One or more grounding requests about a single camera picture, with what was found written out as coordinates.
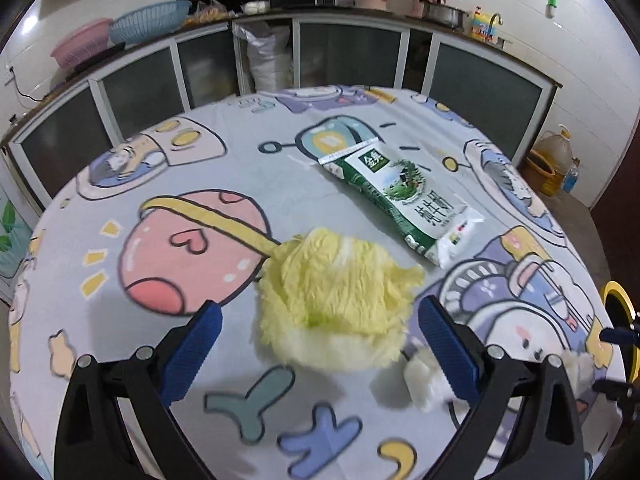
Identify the yellow dish soap bottle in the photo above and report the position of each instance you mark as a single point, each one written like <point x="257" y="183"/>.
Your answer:
<point x="480" y="26"/>

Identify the black flat cooktop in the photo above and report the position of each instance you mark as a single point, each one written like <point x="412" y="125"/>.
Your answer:
<point x="95" y="60"/>

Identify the white bag of buns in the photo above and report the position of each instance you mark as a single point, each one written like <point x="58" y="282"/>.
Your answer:
<point x="255" y="7"/>

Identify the white tissue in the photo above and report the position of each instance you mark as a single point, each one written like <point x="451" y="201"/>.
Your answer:
<point x="422" y="385"/>
<point x="577" y="370"/>

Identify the white woven sack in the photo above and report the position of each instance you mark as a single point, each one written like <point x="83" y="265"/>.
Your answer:
<point x="270" y="60"/>

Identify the white wall socket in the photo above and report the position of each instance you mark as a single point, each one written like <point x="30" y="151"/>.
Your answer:
<point x="8" y="75"/>

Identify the large cooking oil jug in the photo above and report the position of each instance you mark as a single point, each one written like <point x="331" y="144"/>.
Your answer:
<point x="557" y="157"/>

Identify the blue plastic basket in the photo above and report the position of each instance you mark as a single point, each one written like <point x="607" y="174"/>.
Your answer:
<point x="150" y="20"/>

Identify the pink plastic basin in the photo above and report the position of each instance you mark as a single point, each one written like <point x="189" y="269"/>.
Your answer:
<point x="80" y="42"/>

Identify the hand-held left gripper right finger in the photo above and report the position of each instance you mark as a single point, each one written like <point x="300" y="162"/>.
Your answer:
<point x="450" y="347"/>

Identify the green and white milk pouch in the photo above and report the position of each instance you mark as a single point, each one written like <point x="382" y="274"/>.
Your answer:
<point x="400" y="190"/>

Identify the brown plastic bucket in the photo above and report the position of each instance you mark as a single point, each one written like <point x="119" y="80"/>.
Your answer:
<point x="537" y="175"/>

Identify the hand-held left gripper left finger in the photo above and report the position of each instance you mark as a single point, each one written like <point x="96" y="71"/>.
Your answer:
<point x="192" y="345"/>

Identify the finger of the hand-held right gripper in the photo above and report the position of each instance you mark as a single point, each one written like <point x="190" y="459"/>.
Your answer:
<point x="622" y="334"/>
<point x="612" y="392"/>

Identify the steel cooking pot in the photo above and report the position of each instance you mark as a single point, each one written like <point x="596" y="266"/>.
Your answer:
<point x="445" y="12"/>

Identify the flower printed glass door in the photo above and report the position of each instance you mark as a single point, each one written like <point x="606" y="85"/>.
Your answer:
<point x="10" y="240"/>

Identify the kitchen counter cabinet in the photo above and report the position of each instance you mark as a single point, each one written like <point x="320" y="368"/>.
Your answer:
<point x="480" y="90"/>

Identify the brown door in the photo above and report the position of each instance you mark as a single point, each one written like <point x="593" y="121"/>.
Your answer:
<point x="622" y="195"/>

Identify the black bin with yellow rim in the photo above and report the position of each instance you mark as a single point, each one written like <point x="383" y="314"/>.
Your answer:
<point x="614" y="295"/>

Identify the clear water bottle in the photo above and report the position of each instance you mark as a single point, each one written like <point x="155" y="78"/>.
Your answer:
<point x="570" y="177"/>

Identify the cartoon printed tablecloth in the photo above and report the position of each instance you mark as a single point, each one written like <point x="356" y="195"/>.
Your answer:
<point x="240" y="185"/>

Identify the white green hanging bottle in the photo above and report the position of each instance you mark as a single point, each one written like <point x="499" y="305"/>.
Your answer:
<point x="552" y="4"/>

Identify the clear bag of food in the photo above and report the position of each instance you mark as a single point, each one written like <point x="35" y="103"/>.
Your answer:
<point x="207" y="12"/>

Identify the metal faucet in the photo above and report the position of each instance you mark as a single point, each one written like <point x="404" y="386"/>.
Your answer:
<point x="495" y="17"/>

